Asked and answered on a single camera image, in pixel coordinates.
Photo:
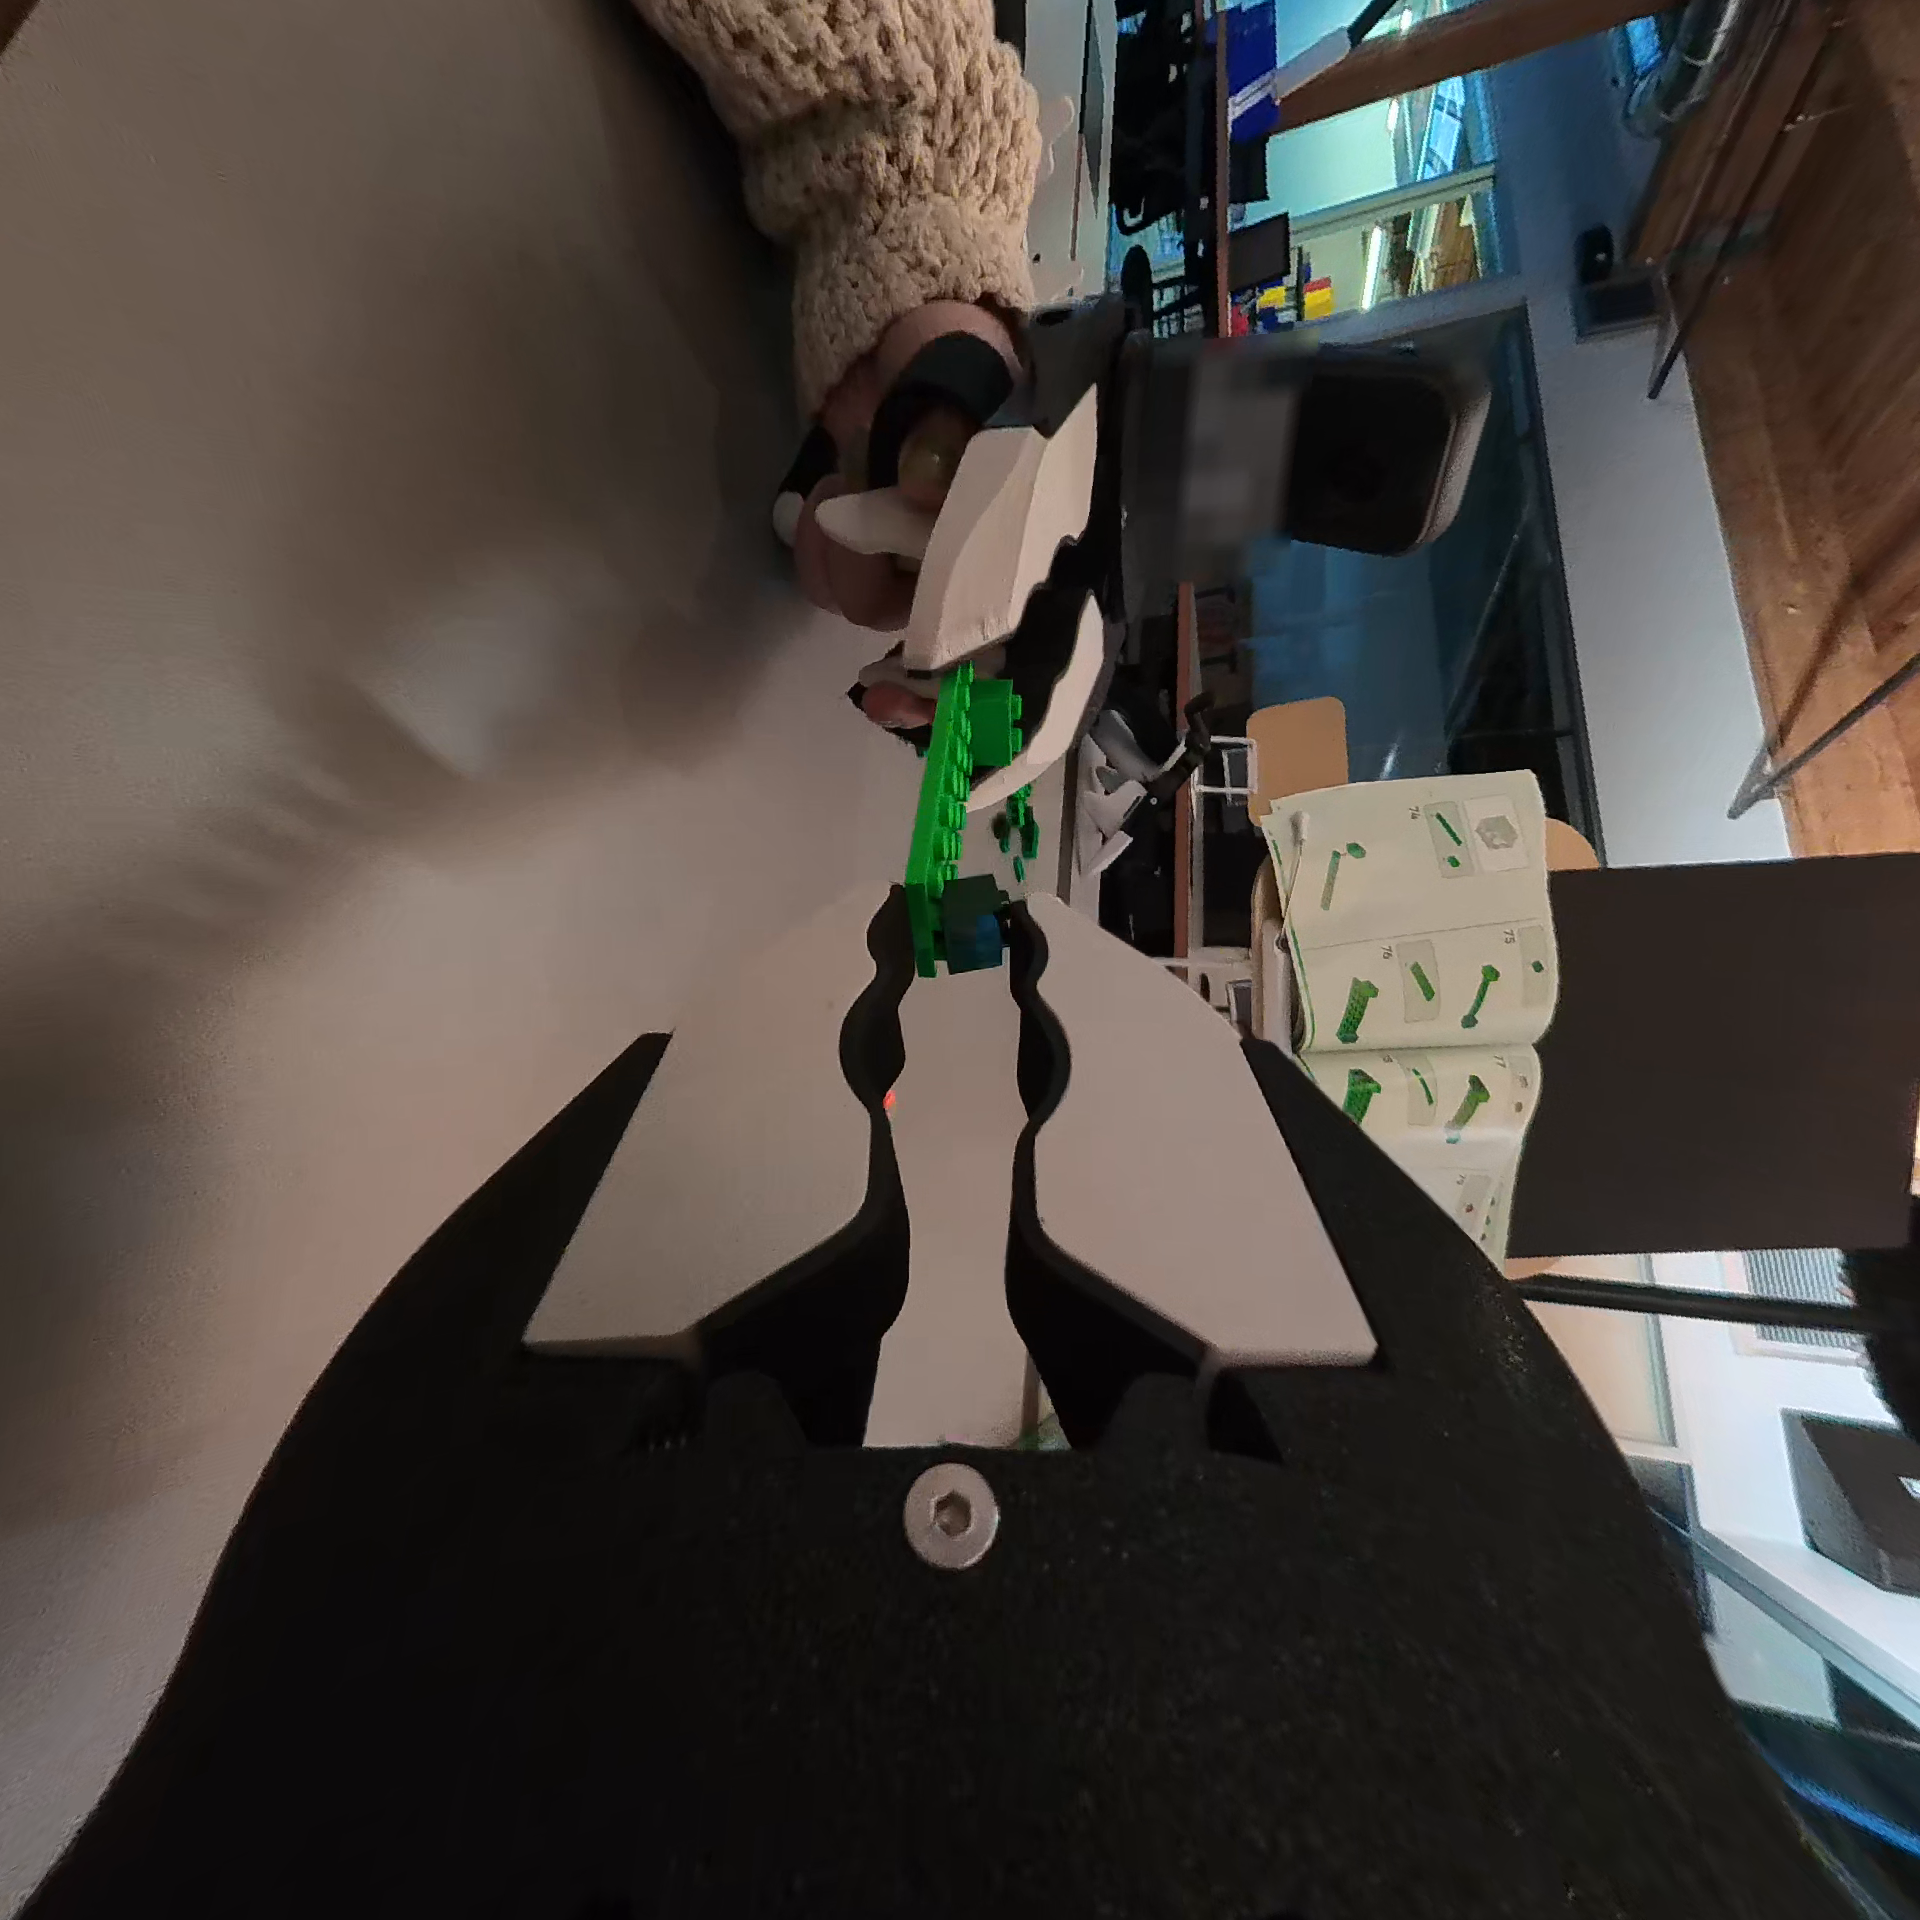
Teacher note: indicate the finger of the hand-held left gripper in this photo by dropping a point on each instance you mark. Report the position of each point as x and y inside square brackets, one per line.
[1072, 704]
[1003, 524]

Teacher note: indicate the small black box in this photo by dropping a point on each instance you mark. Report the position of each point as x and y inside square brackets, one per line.
[1868, 1499]

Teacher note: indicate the person's left hand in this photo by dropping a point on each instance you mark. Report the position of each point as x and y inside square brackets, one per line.
[856, 585]

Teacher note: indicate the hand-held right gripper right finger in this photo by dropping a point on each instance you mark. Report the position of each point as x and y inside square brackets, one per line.
[1184, 1184]

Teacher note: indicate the black board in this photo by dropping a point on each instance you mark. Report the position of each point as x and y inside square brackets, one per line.
[1723, 1049]

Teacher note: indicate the green lego plate assembly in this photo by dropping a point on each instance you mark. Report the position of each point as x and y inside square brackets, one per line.
[943, 810]

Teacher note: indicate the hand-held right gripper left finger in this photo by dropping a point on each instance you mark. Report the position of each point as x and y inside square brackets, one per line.
[721, 1184]

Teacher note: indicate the dark green lego piece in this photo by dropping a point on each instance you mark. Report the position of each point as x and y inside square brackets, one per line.
[975, 930]

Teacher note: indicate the person's left forearm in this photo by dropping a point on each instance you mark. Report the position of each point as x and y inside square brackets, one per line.
[886, 148]

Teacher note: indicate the lego instruction booklet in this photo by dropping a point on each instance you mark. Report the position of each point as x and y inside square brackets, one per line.
[1410, 930]

